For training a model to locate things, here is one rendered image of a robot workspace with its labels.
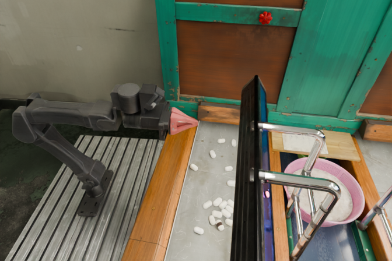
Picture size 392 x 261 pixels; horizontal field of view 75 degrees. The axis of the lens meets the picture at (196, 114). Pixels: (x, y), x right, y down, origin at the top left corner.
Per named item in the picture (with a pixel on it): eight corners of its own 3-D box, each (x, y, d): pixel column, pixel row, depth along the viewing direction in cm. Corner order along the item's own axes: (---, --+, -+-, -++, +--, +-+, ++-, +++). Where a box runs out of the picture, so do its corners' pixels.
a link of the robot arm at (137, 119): (147, 101, 71) (123, 99, 72) (142, 114, 67) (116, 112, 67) (149, 119, 76) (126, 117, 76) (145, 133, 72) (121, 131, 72)
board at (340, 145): (272, 150, 103) (272, 148, 102) (270, 125, 114) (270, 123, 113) (359, 162, 99) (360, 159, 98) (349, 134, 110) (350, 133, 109)
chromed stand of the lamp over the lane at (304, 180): (230, 265, 79) (250, 180, 50) (234, 206, 94) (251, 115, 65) (293, 277, 77) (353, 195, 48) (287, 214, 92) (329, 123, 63)
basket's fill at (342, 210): (286, 223, 88) (290, 215, 85) (282, 171, 105) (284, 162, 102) (356, 235, 86) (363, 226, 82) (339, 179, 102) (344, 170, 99)
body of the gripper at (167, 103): (171, 100, 73) (146, 98, 74) (165, 124, 66) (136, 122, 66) (172, 117, 78) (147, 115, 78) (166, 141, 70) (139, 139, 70)
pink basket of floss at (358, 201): (321, 253, 82) (332, 239, 76) (263, 191, 99) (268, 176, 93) (368, 211, 93) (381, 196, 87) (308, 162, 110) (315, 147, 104)
